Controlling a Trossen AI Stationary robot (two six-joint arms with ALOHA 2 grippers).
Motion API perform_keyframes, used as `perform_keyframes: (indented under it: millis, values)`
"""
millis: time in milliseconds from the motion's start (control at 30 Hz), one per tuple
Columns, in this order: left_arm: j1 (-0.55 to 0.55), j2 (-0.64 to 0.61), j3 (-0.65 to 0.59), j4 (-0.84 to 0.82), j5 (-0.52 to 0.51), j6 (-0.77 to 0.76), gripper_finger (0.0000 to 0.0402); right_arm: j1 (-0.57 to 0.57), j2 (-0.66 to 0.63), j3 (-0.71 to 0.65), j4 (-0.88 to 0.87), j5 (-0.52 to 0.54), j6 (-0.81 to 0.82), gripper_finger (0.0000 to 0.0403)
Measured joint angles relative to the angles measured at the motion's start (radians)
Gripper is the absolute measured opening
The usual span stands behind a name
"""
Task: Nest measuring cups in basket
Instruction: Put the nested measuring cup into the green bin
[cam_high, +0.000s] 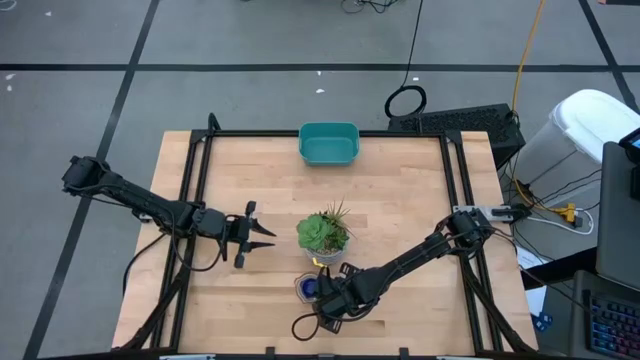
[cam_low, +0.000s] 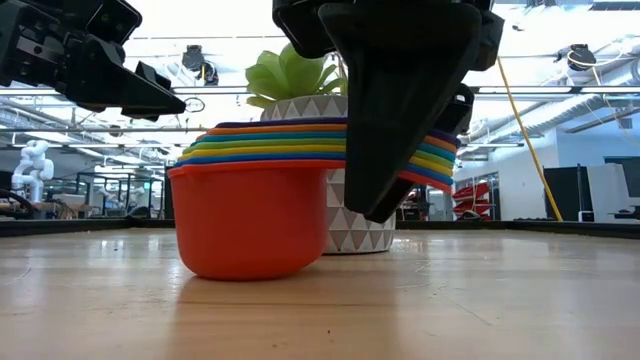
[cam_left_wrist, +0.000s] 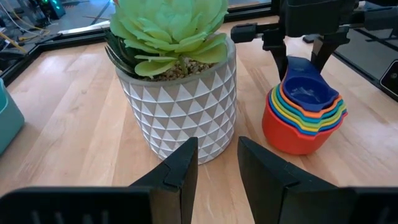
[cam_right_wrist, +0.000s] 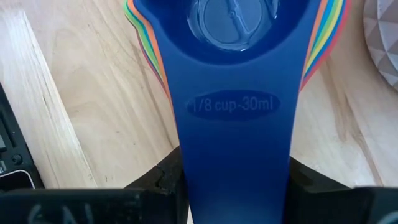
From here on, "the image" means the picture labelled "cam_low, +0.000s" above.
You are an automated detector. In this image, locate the black ceiling cable reel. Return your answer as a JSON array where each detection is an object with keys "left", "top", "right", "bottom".
[
  {"left": 180, "top": 44, "right": 220, "bottom": 86},
  {"left": 554, "top": 43, "right": 597, "bottom": 71}
]

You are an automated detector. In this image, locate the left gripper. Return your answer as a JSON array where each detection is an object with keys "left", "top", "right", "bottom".
[{"left": 0, "top": 0, "right": 188, "bottom": 123}]

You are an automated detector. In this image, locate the succulent in triangle-patterned pot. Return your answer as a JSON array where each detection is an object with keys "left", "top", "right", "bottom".
[{"left": 244, "top": 42, "right": 397, "bottom": 255}]

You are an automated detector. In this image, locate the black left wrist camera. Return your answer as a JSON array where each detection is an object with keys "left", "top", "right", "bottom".
[{"left": 85, "top": 0, "right": 144, "bottom": 47}]

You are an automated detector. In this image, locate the small dark blue measuring cup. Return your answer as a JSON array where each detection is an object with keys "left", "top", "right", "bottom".
[{"left": 214, "top": 117, "right": 462, "bottom": 149}]

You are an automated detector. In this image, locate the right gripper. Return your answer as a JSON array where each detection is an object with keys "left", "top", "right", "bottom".
[{"left": 272, "top": 0, "right": 506, "bottom": 217}]

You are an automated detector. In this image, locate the green measuring cup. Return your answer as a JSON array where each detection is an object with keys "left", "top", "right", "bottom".
[{"left": 182, "top": 138, "right": 456, "bottom": 169}]

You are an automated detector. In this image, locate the yellow measuring cup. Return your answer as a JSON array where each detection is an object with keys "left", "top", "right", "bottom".
[{"left": 178, "top": 144, "right": 455, "bottom": 177}]

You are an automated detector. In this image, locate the yellow hanging cable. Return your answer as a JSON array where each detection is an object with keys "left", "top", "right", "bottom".
[{"left": 495, "top": 56, "right": 564, "bottom": 223}]

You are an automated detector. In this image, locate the light blue measuring cup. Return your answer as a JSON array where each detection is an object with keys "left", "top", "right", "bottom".
[{"left": 195, "top": 130, "right": 457, "bottom": 162}]

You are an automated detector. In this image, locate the red storage shelf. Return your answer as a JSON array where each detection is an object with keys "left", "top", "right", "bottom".
[{"left": 452, "top": 182, "right": 489, "bottom": 221}]

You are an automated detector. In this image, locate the red measuring cup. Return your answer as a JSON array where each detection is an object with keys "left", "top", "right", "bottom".
[{"left": 167, "top": 159, "right": 454, "bottom": 281}]

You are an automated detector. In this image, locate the black metal table frame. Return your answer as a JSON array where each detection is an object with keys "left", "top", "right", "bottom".
[{"left": 0, "top": 218, "right": 640, "bottom": 240}]

